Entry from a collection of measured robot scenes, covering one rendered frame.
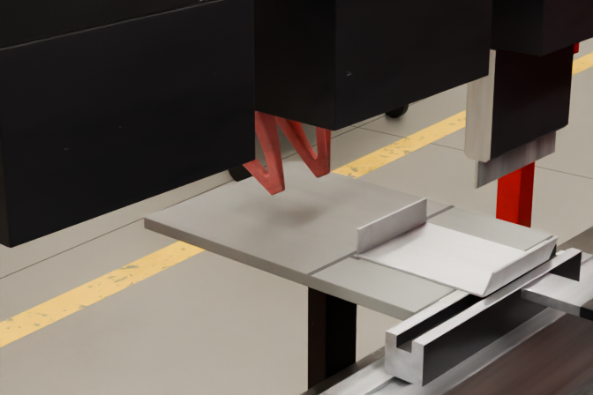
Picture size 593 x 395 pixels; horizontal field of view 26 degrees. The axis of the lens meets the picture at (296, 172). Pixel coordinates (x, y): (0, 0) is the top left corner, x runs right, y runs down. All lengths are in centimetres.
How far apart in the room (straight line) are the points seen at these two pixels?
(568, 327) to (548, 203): 297
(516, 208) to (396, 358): 209
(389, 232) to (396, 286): 8
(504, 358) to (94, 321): 233
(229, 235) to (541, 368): 25
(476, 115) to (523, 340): 17
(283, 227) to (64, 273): 245
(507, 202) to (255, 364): 67
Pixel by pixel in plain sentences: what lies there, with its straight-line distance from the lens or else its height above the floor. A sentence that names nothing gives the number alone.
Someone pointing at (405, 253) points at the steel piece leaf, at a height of 100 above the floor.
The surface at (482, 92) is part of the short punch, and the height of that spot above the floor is 115.
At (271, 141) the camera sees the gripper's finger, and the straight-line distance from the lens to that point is 97.
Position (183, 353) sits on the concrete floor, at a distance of 298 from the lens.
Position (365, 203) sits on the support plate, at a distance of 104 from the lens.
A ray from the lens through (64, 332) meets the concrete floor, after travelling 311.
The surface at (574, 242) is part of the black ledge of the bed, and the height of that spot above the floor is 87.
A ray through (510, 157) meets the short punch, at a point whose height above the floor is 109.
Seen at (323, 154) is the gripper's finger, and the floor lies 104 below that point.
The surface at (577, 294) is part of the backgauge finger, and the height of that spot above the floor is 100.
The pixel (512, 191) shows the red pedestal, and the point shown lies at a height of 37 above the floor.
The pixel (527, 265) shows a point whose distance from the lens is 92.
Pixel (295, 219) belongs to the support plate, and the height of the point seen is 100.
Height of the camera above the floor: 137
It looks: 20 degrees down
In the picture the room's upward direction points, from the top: straight up
